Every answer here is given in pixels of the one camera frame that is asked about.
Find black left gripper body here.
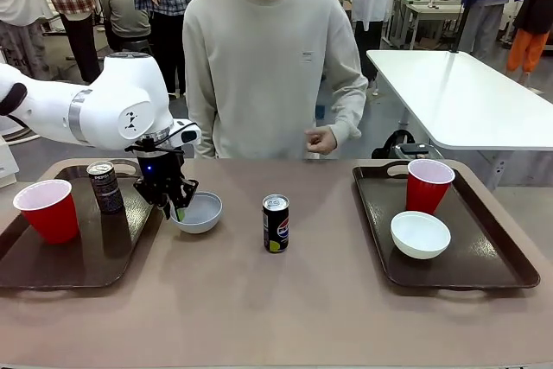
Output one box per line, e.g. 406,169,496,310
137,150,185,193

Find white plastic bowl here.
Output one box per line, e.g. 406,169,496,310
390,210,452,260
169,191,224,234

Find black Pepsi can grey dotted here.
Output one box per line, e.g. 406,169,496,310
87,161,124,215

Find red plastic cup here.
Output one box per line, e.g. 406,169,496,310
405,159,456,216
12,179,81,245

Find person's right forearm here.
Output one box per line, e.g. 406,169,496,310
182,83,218,161

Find person's left forearm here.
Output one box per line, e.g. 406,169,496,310
321,74,369,141

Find person's left hand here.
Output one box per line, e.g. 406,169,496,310
304,125,338,156

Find dark brown plastic tray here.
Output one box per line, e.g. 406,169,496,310
352,159,542,292
0,159,168,291

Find black Pepsi can yellow mark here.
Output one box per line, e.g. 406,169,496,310
262,194,290,254

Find person in beige sweatshirt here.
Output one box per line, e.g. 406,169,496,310
181,0,369,161

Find white box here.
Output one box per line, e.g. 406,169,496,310
0,135,19,188

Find seated person grey hoodie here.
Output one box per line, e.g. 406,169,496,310
99,0,152,53

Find black chair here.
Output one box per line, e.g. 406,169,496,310
371,129,444,161

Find white table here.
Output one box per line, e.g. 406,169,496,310
365,48,553,191

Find grey workbench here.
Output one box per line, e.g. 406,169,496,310
391,0,466,48

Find black pole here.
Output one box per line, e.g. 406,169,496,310
448,0,477,54

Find person in orange trousers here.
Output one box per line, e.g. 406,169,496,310
505,0,553,74

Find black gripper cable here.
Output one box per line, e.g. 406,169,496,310
124,120,195,158

